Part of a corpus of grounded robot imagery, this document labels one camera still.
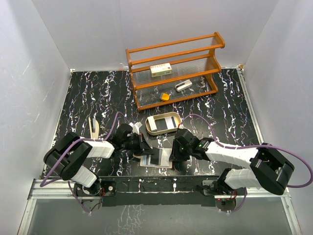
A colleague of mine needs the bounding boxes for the card with black stripe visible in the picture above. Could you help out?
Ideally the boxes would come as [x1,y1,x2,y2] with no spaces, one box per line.
[155,117,177,131]

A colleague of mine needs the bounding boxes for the orange wooden shelf rack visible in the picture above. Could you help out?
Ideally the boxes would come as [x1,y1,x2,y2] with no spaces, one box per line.
[126,32,225,111]

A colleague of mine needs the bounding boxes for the white stapler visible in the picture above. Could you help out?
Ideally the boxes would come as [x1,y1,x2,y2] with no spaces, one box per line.
[175,79,192,92]

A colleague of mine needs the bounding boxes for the beige oval tray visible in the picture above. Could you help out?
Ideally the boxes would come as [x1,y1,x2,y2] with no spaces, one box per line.
[145,112,182,136]

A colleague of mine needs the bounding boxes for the cream leather card holder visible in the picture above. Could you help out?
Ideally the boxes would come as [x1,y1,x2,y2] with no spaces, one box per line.
[140,147,173,169]

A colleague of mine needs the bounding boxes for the black front base bar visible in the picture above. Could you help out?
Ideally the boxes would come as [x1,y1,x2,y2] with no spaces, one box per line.
[73,175,245,208]

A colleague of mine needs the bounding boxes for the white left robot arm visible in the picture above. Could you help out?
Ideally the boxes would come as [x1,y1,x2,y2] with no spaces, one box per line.
[44,123,154,195]

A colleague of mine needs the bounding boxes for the yellow tape measure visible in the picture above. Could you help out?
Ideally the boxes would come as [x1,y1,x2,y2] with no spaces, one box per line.
[160,93,170,101]

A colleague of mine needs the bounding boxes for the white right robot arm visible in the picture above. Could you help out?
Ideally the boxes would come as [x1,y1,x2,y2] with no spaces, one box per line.
[170,128,294,195]

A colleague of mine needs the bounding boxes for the credit card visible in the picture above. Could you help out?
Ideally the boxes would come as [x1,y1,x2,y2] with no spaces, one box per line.
[148,148,162,165]

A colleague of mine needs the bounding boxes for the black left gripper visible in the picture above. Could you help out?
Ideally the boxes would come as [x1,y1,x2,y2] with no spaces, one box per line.
[121,132,154,156]

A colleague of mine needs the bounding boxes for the stack of cards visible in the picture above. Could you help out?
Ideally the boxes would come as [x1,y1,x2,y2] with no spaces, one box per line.
[147,116,157,132]

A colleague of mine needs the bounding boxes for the white red paper box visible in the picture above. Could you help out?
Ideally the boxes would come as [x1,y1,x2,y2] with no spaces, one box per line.
[150,63,172,77]

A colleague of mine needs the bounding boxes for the aluminium frame rail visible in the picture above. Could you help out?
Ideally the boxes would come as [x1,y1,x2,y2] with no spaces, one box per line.
[30,69,295,235]

